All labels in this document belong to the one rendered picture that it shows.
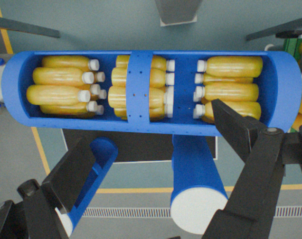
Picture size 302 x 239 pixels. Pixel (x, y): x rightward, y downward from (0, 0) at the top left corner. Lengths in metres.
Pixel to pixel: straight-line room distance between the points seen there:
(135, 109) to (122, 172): 1.69
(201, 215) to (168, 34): 1.39
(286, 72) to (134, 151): 1.50
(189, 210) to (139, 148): 0.98
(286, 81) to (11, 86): 0.79
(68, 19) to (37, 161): 1.62
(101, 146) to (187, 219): 1.17
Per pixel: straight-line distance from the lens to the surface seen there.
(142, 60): 0.57
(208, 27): 1.78
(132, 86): 0.53
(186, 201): 0.95
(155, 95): 0.57
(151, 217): 2.54
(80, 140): 0.19
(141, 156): 1.86
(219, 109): 0.16
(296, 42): 0.97
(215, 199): 0.95
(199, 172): 0.99
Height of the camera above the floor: 1.74
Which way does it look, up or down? 71 degrees down
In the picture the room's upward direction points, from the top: 159 degrees counter-clockwise
